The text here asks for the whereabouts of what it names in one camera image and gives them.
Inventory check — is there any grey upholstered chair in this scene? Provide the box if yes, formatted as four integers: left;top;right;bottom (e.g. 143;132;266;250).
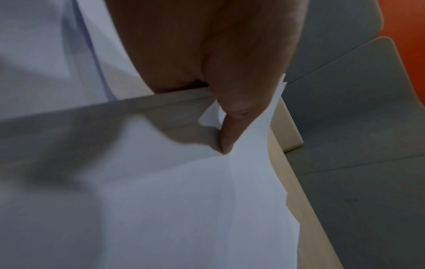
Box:
282;36;425;269
284;0;385;85

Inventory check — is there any white paper sheet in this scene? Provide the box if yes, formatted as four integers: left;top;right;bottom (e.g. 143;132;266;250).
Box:
0;0;157;121
0;73;302;269

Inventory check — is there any person's left hand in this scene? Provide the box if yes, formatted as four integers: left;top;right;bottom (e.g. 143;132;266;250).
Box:
106;0;307;155

